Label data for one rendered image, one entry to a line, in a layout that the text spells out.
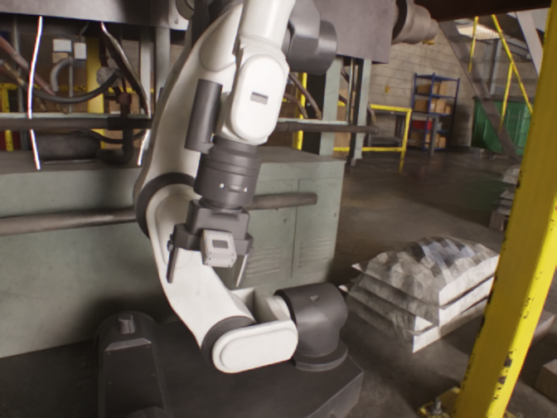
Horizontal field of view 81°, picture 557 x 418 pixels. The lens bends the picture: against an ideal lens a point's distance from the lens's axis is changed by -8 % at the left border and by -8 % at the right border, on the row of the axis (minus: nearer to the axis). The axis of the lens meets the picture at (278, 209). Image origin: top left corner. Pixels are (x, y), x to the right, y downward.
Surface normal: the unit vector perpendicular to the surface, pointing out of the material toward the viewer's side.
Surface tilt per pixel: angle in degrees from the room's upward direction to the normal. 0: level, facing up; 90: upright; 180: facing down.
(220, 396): 0
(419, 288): 61
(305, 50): 113
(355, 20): 90
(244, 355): 90
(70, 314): 90
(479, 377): 90
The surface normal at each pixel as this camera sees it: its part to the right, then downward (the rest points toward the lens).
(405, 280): -0.71, -0.32
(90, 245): 0.50, 0.27
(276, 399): 0.06, -0.96
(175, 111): 0.32, 0.66
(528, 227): -0.87, 0.09
